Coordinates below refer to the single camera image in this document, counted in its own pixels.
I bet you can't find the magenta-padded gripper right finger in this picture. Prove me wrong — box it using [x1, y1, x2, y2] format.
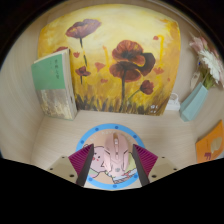
[131, 143, 179, 187]

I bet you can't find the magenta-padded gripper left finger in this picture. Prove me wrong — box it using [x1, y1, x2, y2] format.
[47, 143, 95, 187]

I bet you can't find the pink computer mouse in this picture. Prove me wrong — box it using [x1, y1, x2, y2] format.
[102, 132, 130, 177]

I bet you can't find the round cartoon mouse pad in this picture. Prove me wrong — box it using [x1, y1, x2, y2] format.
[75, 123, 147, 191]

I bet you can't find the small white object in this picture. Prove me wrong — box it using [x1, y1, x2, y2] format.
[165, 92, 181, 112]

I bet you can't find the orange booklet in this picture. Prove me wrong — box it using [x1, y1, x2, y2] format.
[195, 119, 224, 164]

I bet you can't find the mint green vase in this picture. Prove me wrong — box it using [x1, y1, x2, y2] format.
[179, 81, 209, 123]

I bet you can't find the green cover book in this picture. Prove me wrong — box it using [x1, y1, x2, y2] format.
[30, 48, 78, 121]

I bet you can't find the poppy flower painting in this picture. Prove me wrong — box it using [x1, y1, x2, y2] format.
[37, 3, 182, 117]

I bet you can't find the pink and white flower bouquet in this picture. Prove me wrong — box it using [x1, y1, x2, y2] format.
[188, 34, 224, 90]

